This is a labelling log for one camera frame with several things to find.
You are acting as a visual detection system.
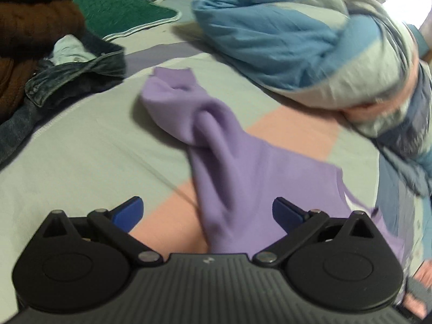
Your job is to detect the dark denim jeans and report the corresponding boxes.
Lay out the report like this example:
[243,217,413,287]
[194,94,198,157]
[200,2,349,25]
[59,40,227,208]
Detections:
[0,34,127,170]

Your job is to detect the blue and grey striped quilt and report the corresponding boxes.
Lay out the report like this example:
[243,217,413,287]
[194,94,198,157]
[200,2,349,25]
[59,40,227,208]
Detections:
[191,0,432,197]

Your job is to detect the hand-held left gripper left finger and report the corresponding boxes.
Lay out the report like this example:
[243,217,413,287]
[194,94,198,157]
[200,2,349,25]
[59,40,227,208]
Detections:
[42,196,163,267]

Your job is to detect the pastel patchwork bed sheet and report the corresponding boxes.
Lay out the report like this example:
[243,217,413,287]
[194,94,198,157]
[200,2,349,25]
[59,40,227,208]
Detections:
[0,0,432,314]

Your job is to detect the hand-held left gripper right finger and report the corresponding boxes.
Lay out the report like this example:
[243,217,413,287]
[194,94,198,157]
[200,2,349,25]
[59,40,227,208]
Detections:
[253,196,376,267]

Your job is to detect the green mat with white edge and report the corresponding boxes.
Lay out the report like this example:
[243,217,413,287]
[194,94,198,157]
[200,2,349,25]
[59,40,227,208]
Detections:
[72,0,183,42]

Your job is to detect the brown knitted sweater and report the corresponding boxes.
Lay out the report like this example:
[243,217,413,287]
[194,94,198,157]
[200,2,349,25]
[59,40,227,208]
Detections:
[0,0,86,123]

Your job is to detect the purple garment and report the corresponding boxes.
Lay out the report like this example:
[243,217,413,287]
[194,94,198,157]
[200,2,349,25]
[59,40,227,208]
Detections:
[139,67,406,268]

